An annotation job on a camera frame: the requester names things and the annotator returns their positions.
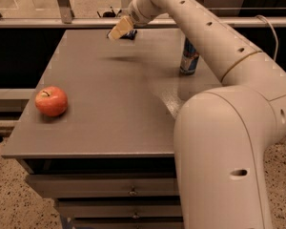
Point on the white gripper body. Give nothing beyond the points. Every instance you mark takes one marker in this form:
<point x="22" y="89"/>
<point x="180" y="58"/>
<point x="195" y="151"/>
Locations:
<point x="137" y="15"/>

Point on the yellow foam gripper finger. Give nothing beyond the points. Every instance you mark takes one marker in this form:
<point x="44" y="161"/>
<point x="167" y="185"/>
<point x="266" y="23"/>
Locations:
<point x="124" y="26"/>

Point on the dark blue rxbar wrapper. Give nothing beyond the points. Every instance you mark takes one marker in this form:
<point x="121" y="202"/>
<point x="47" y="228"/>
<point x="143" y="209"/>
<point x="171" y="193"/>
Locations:
<point x="130" y="35"/>

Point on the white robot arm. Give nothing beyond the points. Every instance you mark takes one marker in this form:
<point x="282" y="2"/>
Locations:
<point x="220" y="135"/>

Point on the black object behind railing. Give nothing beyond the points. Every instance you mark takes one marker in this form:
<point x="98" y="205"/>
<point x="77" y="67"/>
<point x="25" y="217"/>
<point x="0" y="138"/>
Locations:
<point x="109" y="14"/>

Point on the grey metal railing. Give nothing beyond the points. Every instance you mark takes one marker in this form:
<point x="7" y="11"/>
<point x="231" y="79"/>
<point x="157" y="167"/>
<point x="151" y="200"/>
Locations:
<point x="22" y="15"/>

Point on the blue energy drink can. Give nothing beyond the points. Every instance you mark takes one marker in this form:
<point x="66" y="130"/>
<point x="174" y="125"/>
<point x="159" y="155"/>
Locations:
<point x="189" y="58"/>

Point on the red apple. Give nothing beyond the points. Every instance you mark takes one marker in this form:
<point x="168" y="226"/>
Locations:
<point x="51" y="101"/>

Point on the grey drawer cabinet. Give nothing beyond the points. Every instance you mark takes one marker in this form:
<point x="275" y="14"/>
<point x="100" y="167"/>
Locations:
<point x="108" y="161"/>

